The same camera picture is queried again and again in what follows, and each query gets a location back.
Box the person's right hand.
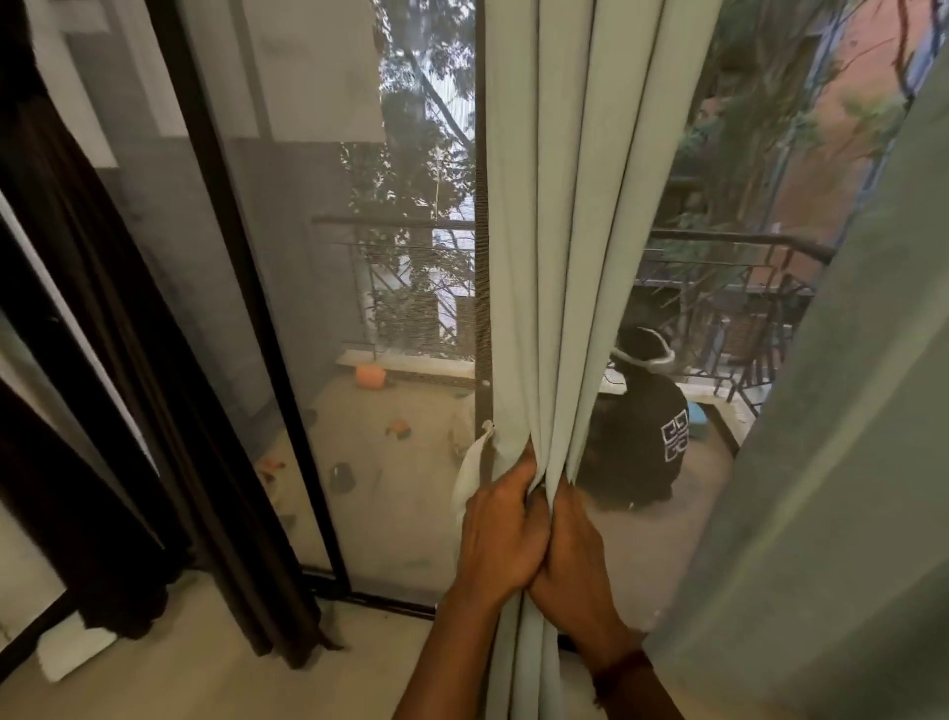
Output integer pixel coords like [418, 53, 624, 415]
[528, 475, 643, 663]

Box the person's left hand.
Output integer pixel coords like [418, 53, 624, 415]
[452, 444, 555, 614]

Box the pale green gathered curtain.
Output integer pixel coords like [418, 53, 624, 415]
[474, 0, 724, 720]

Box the person's left forearm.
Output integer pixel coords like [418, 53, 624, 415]
[391, 587, 514, 720]

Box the person's right forearm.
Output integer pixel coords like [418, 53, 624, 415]
[572, 632, 685, 720]

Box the white curtain tie strip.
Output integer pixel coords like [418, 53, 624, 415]
[452, 420, 496, 524]

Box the white headset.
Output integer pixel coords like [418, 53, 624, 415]
[611, 326, 677, 369]

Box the pale green curtain panel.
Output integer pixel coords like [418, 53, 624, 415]
[644, 45, 949, 720]

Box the black metal balcony railing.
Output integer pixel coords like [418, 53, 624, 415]
[311, 214, 837, 418]

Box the green leafy tree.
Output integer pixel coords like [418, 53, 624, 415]
[340, 0, 913, 357]

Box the dark brown curtain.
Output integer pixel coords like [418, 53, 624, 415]
[0, 0, 344, 672]

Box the white cloth piece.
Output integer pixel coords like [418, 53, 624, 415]
[36, 611, 120, 684]

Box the black sliding door frame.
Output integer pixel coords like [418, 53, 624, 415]
[144, 0, 496, 618]

